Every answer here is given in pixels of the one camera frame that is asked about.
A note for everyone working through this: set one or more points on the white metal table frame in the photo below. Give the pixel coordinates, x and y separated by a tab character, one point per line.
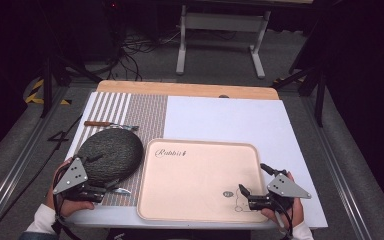
223	21

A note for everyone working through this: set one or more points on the striped woven placemat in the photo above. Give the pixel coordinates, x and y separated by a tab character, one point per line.
146	113

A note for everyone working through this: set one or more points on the pink rectangular tray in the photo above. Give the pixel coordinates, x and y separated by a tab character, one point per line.
196	183

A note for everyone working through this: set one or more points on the person's right hand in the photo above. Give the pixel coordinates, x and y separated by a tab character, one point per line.
296	213

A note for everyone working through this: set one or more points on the aluminium floor rail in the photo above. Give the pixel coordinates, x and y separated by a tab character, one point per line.
16	166
340	173

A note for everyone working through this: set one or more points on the person's left hand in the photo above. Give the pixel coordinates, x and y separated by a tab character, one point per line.
69	207

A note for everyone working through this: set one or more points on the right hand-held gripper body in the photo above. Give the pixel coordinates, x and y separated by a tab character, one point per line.
281	191

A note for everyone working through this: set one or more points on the black metal stand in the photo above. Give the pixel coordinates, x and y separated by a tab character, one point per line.
316	83
51	83

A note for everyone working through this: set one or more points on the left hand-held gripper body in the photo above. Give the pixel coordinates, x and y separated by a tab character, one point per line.
71	176

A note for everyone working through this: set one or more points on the yellow black hazard tape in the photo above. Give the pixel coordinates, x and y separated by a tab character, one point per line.
35	91

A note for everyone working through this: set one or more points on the white table sheet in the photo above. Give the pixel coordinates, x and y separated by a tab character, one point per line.
233	120

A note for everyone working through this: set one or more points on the small metal blade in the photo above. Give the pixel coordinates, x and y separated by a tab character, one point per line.
122	191

